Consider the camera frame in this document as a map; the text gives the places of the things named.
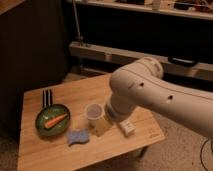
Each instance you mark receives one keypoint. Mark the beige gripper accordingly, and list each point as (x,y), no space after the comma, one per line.
(100,125)

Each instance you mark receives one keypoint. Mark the blue sponge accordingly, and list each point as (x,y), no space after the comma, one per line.
(77,137)

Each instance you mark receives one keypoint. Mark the green frying pan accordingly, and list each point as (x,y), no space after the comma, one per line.
(49,111)

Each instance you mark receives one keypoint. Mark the upper shelf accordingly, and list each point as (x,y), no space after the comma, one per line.
(152,8)

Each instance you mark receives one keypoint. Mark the black handle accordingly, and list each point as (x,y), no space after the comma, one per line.
(180,62)

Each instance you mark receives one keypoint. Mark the white tube bottle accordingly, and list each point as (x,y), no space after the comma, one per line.
(127,128)

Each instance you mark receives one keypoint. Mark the orange carrot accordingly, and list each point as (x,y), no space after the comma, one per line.
(50,123)

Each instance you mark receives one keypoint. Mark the clear plastic cup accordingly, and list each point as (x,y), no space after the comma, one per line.
(93,113)

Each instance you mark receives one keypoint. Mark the grey metal rail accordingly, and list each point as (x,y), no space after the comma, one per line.
(119,56)

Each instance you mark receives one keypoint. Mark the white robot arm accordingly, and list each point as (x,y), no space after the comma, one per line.
(140,83)

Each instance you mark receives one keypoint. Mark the wooden table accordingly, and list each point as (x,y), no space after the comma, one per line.
(45,154)

